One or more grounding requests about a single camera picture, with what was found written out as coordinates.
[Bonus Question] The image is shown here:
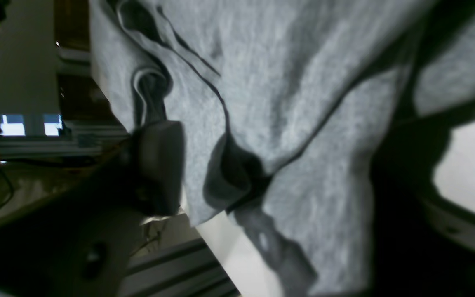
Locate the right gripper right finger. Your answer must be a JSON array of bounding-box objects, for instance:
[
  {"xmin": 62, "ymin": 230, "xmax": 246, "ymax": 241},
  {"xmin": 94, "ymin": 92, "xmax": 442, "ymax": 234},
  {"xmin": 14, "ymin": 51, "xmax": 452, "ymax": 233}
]
[{"xmin": 371, "ymin": 121, "xmax": 475, "ymax": 297}]

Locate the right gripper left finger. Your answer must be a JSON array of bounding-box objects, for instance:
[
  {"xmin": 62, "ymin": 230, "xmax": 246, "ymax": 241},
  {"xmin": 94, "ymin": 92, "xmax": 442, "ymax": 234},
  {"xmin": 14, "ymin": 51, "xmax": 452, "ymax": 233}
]
[{"xmin": 0, "ymin": 120, "xmax": 185, "ymax": 297}]

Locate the grey t-shirt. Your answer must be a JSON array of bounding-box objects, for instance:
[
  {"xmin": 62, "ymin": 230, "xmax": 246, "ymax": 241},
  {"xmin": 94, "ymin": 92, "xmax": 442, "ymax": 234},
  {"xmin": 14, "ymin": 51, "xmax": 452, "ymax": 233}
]
[{"xmin": 89, "ymin": 0, "xmax": 475, "ymax": 297}]

